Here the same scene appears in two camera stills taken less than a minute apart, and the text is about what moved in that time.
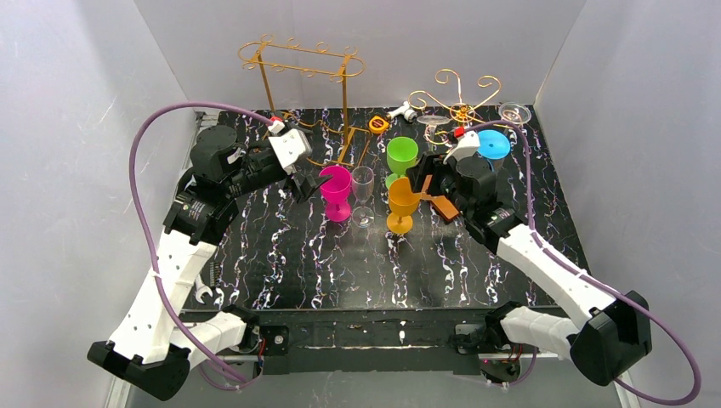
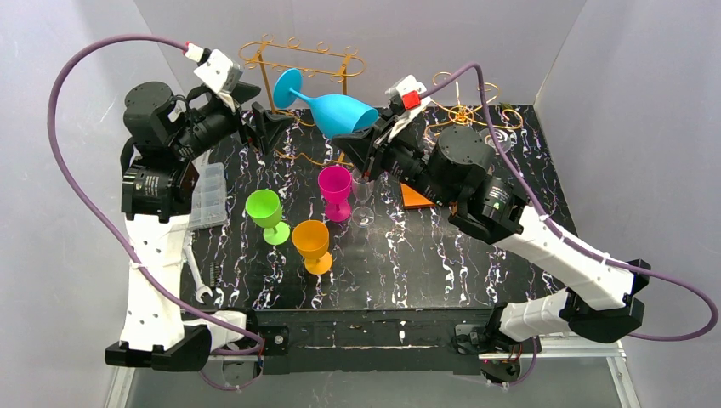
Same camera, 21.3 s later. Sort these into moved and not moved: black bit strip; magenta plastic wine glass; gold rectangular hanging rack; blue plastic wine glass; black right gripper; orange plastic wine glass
Moved: black right gripper; blue plastic wine glass; orange plastic wine glass
Not moved: gold rectangular hanging rack; magenta plastic wine glass; black bit strip
